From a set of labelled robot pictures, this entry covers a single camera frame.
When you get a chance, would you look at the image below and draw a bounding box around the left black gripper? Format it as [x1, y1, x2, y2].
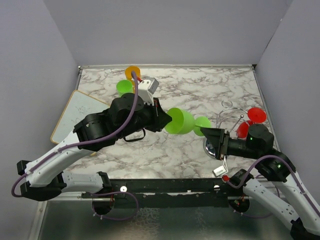
[117, 96, 173, 140]

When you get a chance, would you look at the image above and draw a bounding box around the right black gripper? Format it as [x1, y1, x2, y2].
[199, 126, 260, 160]

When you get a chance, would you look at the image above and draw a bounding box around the green wine glass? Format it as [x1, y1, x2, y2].
[116, 79, 134, 97]
[164, 107, 212, 137]

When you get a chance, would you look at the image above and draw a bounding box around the red plastic wine glass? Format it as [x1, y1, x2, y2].
[236, 107, 267, 139]

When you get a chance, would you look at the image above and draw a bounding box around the orange plastic wine glass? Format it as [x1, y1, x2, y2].
[124, 65, 142, 87]

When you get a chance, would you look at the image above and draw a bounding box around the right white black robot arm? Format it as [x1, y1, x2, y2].
[200, 123, 320, 240]

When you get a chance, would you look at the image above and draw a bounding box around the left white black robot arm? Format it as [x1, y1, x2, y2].
[17, 93, 172, 202]

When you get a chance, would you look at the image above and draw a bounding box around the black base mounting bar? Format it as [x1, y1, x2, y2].
[82, 177, 261, 209]

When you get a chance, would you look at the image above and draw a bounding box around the yellow framed whiteboard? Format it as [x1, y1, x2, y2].
[50, 90, 109, 144]

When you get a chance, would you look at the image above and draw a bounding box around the chrome wire wine glass rack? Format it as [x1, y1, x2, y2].
[203, 100, 246, 159]

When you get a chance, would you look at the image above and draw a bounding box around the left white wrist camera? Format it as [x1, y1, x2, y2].
[138, 77, 159, 106]

